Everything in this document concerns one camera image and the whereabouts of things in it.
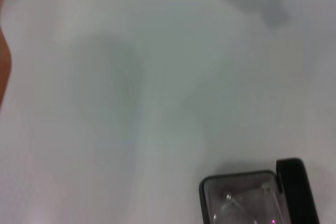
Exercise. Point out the black glasses case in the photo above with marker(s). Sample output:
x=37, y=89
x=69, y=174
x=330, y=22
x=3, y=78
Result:
x=291, y=182

